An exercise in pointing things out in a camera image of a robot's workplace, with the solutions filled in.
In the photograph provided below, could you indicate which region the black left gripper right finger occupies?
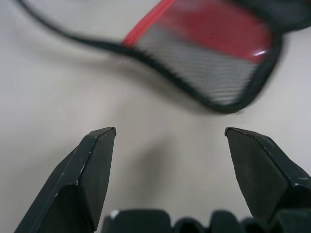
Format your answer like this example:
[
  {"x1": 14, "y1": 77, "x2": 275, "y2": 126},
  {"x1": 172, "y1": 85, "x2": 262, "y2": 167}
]
[{"x1": 225, "y1": 127, "x2": 311, "y2": 226}]

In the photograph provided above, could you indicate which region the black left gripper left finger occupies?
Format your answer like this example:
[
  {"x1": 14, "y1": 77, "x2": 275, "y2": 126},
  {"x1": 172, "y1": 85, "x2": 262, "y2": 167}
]
[{"x1": 14, "y1": 126, "x2": 117, "y2": 233}]

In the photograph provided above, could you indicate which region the black and red paddle case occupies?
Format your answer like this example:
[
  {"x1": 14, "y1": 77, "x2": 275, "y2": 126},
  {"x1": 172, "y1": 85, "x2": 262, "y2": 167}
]
[{"x1": 16, "y1": 0, "x2": 311, "y2": 115}]

